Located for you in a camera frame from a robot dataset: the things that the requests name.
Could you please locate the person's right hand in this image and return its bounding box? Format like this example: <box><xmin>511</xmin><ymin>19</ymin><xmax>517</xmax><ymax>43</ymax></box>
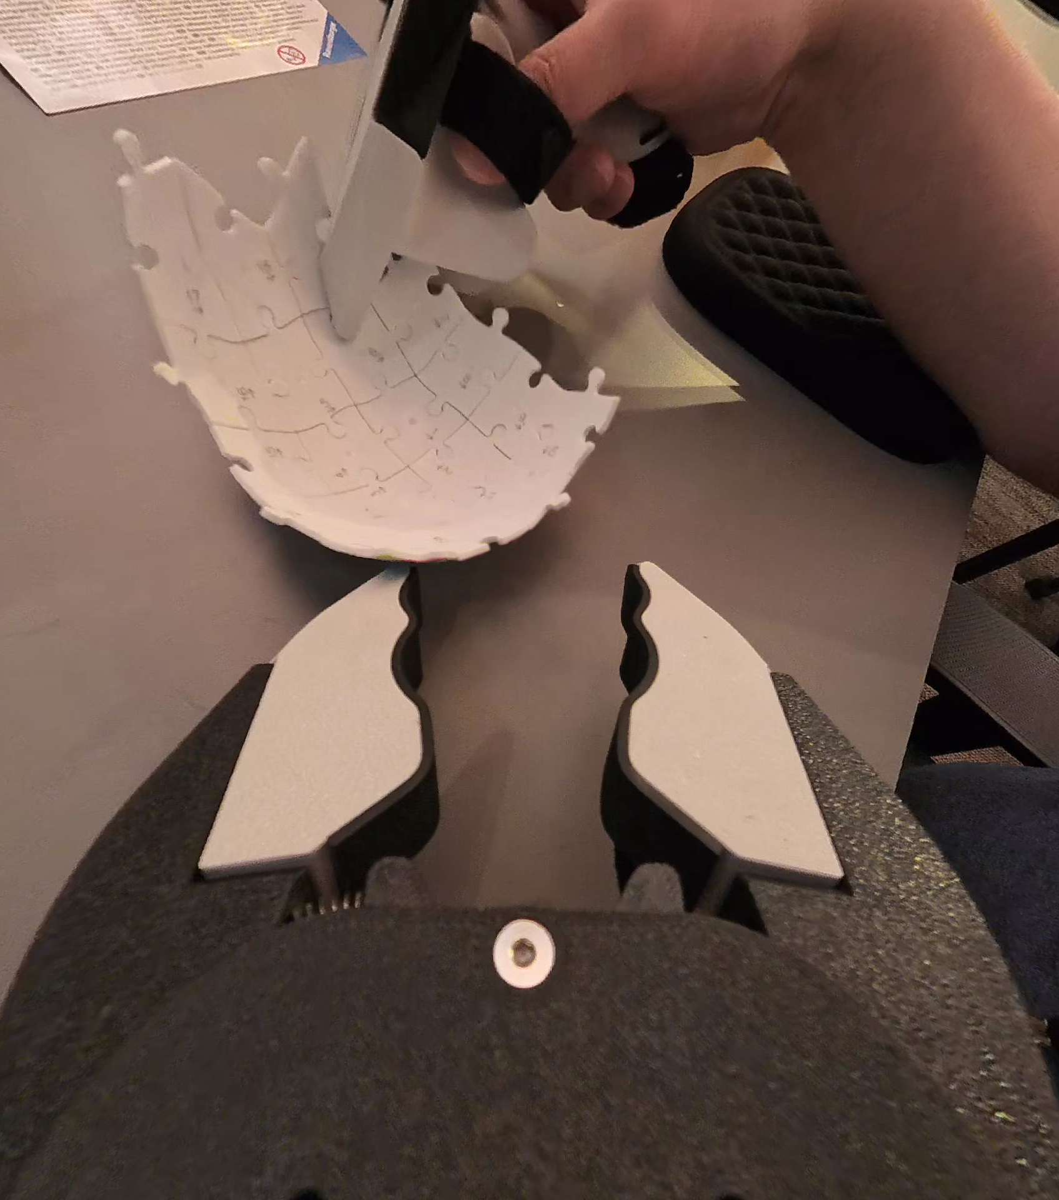
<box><xmin>507</xmin><ymin>0</ymin><xmax>904</xmax><ymax>218</ymax></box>

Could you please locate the person's right forearm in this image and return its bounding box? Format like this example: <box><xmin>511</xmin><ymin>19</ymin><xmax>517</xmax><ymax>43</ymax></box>
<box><xmin>782</xmin><ymin>0</ymin><xmax>1059</xmax><ymax>527</ymax></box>

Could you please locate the black chair armrest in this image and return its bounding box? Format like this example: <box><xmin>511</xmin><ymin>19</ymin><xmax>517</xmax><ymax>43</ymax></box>
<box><xmin>661</xmin><ymin>166</ymin><xmax>980</xmax><ymax>466</ymax></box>

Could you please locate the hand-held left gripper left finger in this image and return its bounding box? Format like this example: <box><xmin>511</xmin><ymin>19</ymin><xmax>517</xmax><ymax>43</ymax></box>
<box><xmin>198</xmin><ymin>568</ymin><xmax>440</xmax><ymax>882</ymax></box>

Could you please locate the white instruction leaflet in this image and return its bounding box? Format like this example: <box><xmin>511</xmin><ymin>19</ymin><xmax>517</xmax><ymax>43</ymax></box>
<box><xmin>0</xmin><ymin>0</ymin><xmax>365</xmax><ymax>114</ymax></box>

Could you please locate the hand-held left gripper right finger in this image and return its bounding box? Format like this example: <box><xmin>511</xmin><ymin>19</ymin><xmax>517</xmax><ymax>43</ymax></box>
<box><xmin>604</xmin><ymin>559</ymin><xmax>849</xmax><ymax>888</ymax></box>

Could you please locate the assembled white puzzle section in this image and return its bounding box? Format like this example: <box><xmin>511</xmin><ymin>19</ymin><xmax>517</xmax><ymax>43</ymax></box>
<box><xmin>113</xmin><ymin>128</ymin><xmax>619</xmax><ymax>565</ymax></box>

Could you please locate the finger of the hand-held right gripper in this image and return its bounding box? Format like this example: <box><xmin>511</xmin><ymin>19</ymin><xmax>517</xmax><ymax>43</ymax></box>
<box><xmin>317</xmin><ymin>0</ymin><xmax>428</xmax><ymax>342</ymax></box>
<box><xmin>395</xmin><ymin>147</ymin><xmax>540</xmax><ymax>287</ymax></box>

